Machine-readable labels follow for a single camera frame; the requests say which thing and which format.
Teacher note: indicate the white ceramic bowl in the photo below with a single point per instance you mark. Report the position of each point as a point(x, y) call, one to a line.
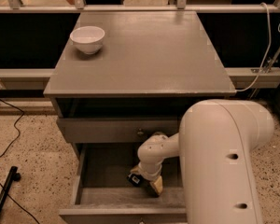
point(88, 39)

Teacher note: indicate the black stand leg with wheel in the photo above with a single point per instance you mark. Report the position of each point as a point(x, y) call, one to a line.
point(12, 176)

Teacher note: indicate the round brass drawer knob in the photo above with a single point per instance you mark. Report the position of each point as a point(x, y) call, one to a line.
point(140, 132)

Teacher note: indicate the open grey middle drawer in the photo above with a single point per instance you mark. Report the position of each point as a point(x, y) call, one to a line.
point(102, 193)

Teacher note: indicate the closed grey top drawer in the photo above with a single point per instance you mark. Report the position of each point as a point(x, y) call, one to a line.
point(110, 130)

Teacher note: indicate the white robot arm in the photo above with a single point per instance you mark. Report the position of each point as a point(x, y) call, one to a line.
point(213, 145)

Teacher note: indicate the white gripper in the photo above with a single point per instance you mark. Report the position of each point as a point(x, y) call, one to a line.
point(149, 174)

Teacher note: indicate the dark blueberry rxbar wrapper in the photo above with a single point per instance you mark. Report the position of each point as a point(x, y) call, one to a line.
point(134, 180)

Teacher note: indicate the aluminium frame rail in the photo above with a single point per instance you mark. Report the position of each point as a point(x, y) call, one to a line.
point(59, 6)

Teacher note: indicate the grey wooden drawer cabinet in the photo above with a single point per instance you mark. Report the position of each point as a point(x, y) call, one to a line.
point(151, 65)

